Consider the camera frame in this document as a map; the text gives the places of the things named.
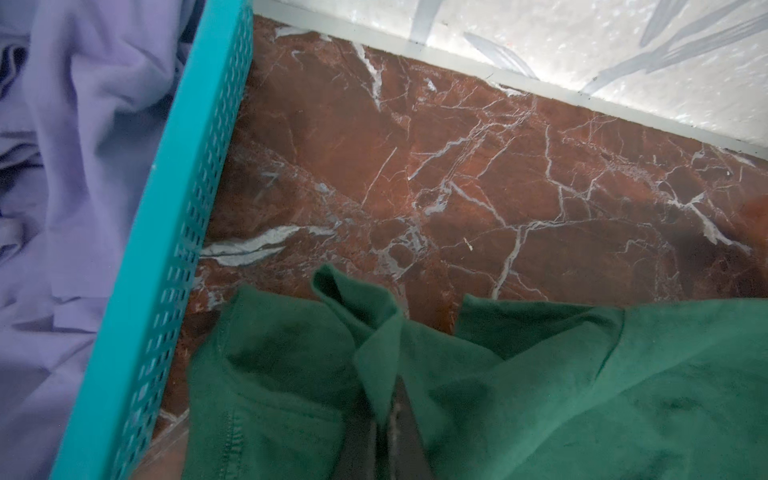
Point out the dark green t shirt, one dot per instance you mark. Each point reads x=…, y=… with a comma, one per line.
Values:
x=520, y=390

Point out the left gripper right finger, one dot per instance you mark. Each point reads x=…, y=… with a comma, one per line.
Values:
x=406, y=454

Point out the lilac purple t shirt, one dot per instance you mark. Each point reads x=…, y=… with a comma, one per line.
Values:
x=86, y=89

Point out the teal plastic laundry basket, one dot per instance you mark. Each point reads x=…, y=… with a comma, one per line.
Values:
x=112, y=422

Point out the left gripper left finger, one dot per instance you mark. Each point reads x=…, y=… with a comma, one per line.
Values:
x=357, y=456

